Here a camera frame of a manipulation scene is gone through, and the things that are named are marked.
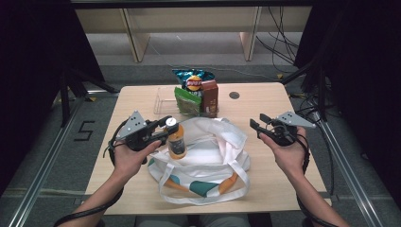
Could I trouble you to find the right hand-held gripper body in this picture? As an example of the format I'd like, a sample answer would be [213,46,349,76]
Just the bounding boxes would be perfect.
[268,111,317,147]

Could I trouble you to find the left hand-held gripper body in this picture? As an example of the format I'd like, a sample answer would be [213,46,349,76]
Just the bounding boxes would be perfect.
[114,110,162,151]

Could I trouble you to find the orange juice bottle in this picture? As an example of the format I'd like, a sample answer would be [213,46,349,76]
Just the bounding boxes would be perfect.
[165,116,188,160]

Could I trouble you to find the clear plastic tray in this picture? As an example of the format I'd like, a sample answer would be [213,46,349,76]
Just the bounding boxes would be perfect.
[153,85,220,118]

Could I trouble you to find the green snack packet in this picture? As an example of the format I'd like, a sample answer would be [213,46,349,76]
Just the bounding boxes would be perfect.
[174,86,203,116]

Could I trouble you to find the white tote bag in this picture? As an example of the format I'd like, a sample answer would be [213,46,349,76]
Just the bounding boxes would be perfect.
[147,116,252,206]

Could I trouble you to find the brown drink carton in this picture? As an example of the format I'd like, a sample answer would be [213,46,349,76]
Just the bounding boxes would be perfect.
[200,79,219,118]

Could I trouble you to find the blue chips bag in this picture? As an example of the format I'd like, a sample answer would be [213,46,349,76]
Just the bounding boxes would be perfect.
[172,68,216,96]

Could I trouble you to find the person's right hand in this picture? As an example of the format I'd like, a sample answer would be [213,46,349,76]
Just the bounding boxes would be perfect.
[258,126,308,181]

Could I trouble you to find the person's left hand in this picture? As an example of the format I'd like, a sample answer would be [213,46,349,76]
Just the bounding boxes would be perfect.
[113,140,163,183]

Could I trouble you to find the black metal stand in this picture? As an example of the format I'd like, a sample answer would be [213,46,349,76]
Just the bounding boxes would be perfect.
[280,59,329,123]
[59,66,120,128]

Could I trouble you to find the black curtain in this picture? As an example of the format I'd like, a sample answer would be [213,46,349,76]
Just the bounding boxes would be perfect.
[0,0,107,193]
[294,0,401,207]

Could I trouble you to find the beige office desk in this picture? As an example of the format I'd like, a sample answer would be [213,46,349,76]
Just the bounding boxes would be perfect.
[75,5,313,63]

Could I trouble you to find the black floor cables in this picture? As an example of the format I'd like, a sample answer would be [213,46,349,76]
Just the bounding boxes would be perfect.
[288,90,336,197]

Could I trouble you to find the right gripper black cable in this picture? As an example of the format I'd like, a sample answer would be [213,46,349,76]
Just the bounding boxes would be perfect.
[295,131,340,227]

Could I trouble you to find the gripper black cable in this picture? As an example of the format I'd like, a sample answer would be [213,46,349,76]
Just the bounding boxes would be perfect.
[52,119,128,227]
[295,131,340,227]

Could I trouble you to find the aluminium floor rail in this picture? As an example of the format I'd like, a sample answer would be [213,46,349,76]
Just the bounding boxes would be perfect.
[311,110,386,227]
[8,94,93,227]

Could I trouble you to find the black cables at desk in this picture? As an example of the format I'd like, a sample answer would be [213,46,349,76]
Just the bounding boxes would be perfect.
[254,6,301,76]

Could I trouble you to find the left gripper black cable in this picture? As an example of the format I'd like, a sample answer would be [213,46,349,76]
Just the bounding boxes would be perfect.
[52,119,128,227]

